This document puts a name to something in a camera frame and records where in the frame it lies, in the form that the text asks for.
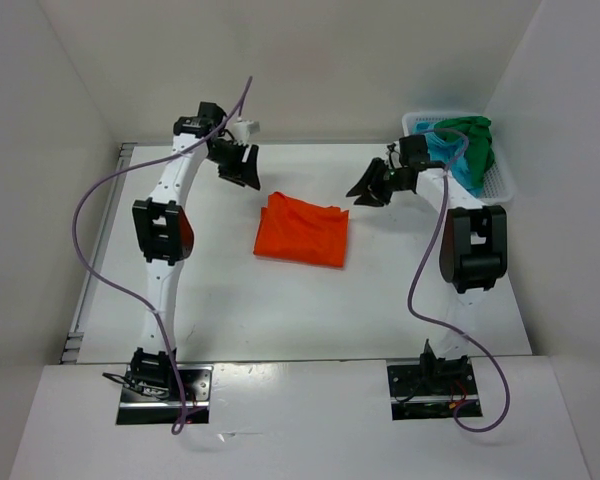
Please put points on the orange t-shirt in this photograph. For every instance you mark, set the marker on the orange t-shirt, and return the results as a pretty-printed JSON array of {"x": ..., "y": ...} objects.
[{"x": 294, "y": 230}]

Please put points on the white plastic basket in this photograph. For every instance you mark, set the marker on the white plastic basket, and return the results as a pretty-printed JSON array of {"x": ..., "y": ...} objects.
[{"x": 498, "y": 182}]

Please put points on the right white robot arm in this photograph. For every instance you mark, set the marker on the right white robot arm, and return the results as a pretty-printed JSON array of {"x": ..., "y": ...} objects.
[{"x": 469, "y": 238}]

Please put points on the light blue t-shirt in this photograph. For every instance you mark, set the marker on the light blue t-shirt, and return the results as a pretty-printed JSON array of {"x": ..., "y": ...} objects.
[{"x": 464, "y": 143}]

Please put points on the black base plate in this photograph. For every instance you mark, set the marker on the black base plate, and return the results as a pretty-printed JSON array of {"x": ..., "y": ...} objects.
[
  {"x": 416, "y": 396},
  {"x": 144, "y": 406}
]

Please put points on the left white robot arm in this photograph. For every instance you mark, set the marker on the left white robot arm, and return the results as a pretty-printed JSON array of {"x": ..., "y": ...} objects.
[{"x": 166, "y": 237}]

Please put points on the green t-shirt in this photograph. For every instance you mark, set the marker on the green t-shirt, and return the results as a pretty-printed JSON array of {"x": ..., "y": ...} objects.
[{"x": 469, "y": 169}]

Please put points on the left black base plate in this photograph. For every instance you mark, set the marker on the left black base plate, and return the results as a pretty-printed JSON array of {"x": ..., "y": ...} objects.
[{"x": 144, "y": 406}]

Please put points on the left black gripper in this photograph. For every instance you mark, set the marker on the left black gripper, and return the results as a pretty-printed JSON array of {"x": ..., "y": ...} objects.
[{"x": 241, "y": 172}]

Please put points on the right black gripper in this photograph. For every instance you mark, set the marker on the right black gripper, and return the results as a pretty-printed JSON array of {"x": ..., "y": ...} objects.
[{"x": 368, "y": 187}]

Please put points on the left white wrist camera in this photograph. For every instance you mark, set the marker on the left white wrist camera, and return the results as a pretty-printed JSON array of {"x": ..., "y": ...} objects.
[{"x": 242, "y": 129}]

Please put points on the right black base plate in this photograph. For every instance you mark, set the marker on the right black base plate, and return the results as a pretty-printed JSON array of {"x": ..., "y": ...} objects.
[{"x": 416, "y": 396}]

